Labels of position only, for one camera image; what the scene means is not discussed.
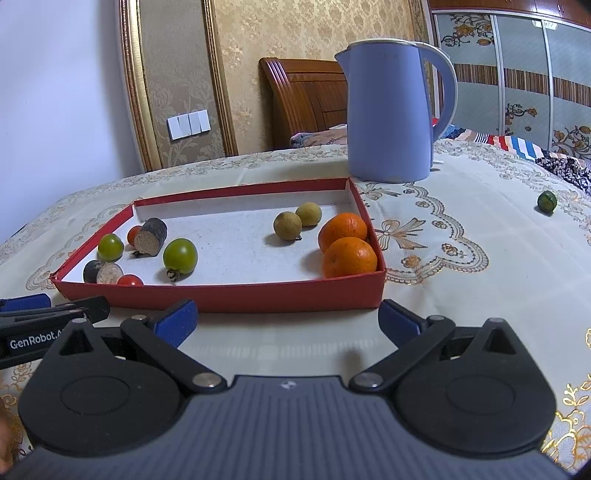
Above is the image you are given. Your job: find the wooden bed headboard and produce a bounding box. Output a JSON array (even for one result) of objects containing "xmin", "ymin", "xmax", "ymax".
[{"xmin": 259, "ymin": 57, "xmax": 349, "ymax": 151}]

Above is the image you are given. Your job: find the floral glass door wardrobe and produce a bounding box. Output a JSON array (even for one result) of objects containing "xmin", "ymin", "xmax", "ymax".
[{"xmin": 427, "ymin": 0, "xmax": 591, "ymax": 160}]

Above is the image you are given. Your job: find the dark floral cloth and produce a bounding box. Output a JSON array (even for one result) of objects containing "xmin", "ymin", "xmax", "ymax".
[{"xmin": 536, "ymin": 156, "xmax": 591, "ymax": 195}]

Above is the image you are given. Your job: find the brown blanket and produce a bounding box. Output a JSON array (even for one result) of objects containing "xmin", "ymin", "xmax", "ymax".
[{"xmin": 290, "ymin": 124, "xmax": 349, "ymax": 148}]

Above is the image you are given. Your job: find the cream gold patterned tablecloth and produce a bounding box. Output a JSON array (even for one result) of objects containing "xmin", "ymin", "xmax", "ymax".
[{"xmin": 0, "ymin": 138, "xmax": 591, "ymax": 472}]

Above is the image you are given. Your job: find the dark sugarcane piece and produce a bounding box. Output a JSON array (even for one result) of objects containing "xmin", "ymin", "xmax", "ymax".
[
  {"xmin": 83, "ymin": 260, "xmax": 124, "ymax": 285},
  {"xmin": 134, "ymin": 218, "xmax": 169, "ymax": 257}
]

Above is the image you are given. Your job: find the striped red blue bedding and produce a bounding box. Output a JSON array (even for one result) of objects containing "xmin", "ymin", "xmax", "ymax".
[{"xmin": 431, "ymin": 117, "xmax": 555, "ymax": 162}]

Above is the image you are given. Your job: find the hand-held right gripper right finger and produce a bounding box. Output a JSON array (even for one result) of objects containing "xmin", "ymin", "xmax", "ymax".
[{"xmin": 348, "ymin": 299, "xmax": 518, "ymax": 397}]

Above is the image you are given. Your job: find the orange mandarin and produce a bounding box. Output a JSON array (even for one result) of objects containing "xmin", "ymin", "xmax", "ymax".
[
  {"xmin": 322, "ymin": 237, "xmax": 378, "ymax": 278},
  {"xmin": 318, "ymin": 212, "xmax": 369, "ymax": 254}
]

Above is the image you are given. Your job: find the red cardboard box tray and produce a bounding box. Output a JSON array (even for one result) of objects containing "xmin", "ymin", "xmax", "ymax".
[{"xmin": 50, "ymin": 176, "xmax": 387, "ymax": 315}]

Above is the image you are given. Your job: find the white wall light switch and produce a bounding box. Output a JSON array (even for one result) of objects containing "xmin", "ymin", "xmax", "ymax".
[{"xmin": 167, "ymin": 109, "xmax": 211, "ymax": 141}]

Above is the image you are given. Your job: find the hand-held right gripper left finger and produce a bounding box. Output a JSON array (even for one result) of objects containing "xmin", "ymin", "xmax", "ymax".
[{"xmin": 58, "ymin": 299, "xmax": 228, "ymax": 398}]

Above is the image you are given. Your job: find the blue electric kettle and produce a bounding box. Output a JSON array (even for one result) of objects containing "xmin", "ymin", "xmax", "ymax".
[{"xmin": 334, "ymin": 39, "xmax": 458, "ymax": 184}]

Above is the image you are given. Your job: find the green tomato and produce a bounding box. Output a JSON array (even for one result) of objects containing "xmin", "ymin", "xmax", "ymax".
[
  {"xmin": 163, "ymin": 238, "xmax": 199, "ymax": 282},
  {"xmin": 97, "ymin": 233, "xmax": 124, "ymax": 262}
]

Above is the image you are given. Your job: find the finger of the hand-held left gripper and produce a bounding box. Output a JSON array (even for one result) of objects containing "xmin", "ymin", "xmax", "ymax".
[
  {"xmin": 0, "ymin": 294, "xmax": 52, "ymax": 313},
  {"xmin": 0, "ymin": 295, "xmax": 110, "ymax": 326}
]

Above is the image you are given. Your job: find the gold wall panel frame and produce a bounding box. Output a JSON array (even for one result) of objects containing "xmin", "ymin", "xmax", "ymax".
[{"xmin": 117, "ymin": 0, "xmax": 238, "ymax": 172}]

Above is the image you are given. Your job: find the yellow longan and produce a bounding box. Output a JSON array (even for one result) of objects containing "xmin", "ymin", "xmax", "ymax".
[
  {"xmin": 295, "ymin": 202, "xmax": 322, "ymax": 227},
  {"xmin": 273, "ymin": 211, "xmax": 303, "ymax": 241}
]

